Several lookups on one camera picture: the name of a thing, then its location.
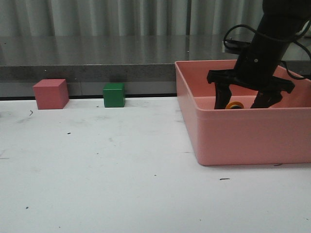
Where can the yellow mushroom push button switch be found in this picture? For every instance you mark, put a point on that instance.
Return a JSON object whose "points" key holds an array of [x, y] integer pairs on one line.
{"points": [[234, 105]]}

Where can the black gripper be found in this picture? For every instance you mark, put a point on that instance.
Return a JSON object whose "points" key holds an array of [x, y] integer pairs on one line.
{"points": [[254, 69]]}

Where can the pink plastic bin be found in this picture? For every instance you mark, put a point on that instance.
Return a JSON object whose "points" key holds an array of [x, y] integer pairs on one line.
{"points": [[276, 135]]}

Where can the grey pleated curtain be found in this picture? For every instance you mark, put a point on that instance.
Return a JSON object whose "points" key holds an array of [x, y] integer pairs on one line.
{"points": [[125, 17]]}

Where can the pink cube block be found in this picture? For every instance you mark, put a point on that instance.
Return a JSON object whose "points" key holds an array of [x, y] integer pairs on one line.
{"points": [[51, 94]]}

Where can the green cube block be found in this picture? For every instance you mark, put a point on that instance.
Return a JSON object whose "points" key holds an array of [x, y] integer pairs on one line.
{"points": [[114, 95]]}

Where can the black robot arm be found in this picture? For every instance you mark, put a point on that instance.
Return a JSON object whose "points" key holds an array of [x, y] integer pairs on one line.
{"points": [[282, 23]]}

